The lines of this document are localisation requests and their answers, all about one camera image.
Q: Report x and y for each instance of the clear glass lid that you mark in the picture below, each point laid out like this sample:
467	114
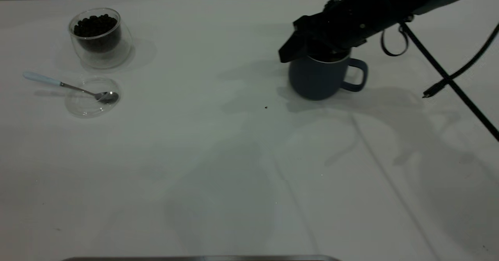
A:
84	107

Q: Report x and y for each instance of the pile of coffee beans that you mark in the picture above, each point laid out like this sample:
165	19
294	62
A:
95	27

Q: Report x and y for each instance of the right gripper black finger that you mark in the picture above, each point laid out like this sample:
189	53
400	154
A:
329	55
298	43

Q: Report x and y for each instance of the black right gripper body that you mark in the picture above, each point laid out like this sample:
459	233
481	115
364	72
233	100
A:
343	25

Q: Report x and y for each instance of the clear double-wall glass jar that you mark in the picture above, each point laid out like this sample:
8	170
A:
87	60

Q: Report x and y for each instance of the dark grey ceramic mug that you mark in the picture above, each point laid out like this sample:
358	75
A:
315	80

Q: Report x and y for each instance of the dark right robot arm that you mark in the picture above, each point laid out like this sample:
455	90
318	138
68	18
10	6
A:
440	0

